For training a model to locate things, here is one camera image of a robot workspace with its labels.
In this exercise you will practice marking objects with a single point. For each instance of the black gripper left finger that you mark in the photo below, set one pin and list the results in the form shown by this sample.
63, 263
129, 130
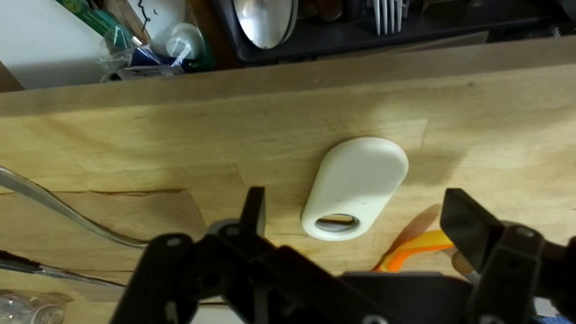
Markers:
239, 281

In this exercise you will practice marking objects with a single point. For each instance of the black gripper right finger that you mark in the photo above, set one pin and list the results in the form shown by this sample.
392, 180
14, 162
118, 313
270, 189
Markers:
509, 263

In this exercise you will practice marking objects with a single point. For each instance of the white oval bottle opener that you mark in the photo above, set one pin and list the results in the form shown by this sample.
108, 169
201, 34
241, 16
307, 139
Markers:
356, 180

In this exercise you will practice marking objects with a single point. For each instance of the wooden drawer with steel front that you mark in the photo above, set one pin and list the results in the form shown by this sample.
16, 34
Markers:
360, 65

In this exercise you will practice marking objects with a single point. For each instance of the orange peeler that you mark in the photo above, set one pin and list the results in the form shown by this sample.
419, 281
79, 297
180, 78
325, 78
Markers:
415, 245

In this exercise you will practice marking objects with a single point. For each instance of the clear crinkled plastic item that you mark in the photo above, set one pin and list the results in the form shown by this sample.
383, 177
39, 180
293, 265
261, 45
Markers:
28, 306

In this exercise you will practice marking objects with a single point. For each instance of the dark grey cutlery tray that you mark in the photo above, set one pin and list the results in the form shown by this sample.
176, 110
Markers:
419, 36

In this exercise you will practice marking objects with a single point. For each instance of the silver spoon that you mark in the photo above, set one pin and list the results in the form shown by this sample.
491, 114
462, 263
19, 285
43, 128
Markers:
262, 20

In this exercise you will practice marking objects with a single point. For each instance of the silver fork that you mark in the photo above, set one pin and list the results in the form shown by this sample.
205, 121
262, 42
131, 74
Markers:
388, 15

